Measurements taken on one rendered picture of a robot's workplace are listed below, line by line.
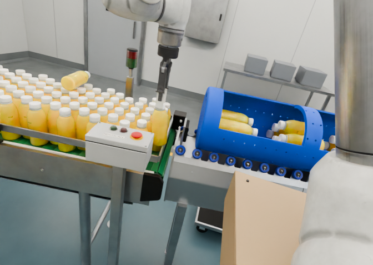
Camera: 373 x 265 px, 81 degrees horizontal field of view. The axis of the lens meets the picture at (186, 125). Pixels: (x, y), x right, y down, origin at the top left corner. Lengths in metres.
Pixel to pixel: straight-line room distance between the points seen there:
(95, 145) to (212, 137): 0.43
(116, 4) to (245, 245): 0.63
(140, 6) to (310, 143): 0.77
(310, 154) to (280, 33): 3.44
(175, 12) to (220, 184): 0.71
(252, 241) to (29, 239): 1.62
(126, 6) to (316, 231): 0.62
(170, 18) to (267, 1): 3.57
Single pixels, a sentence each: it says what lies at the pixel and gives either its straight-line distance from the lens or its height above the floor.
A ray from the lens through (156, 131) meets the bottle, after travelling 0.90.
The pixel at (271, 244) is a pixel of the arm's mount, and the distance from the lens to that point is 0.52.
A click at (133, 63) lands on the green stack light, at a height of 1.19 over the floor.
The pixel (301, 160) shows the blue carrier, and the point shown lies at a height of 1.06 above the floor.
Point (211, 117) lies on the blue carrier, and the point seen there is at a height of 1.15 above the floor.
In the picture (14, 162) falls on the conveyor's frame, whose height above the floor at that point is 0.82.
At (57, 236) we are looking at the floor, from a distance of 1.89.
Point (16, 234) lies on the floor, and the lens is 1.97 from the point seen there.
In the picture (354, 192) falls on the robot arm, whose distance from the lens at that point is 0.25.
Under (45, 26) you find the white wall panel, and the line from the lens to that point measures 5.70.
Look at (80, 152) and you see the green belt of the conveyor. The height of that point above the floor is 0.90.
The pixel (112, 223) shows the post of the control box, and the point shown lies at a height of 0.68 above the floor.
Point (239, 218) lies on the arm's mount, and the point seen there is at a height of 1.12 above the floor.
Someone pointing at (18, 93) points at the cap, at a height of 1.08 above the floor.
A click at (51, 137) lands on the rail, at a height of 0.97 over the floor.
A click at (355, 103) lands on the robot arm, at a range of 0.27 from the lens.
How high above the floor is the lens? 1.49
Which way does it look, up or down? 26 degrees down
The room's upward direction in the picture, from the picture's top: 12 degrees clockwise
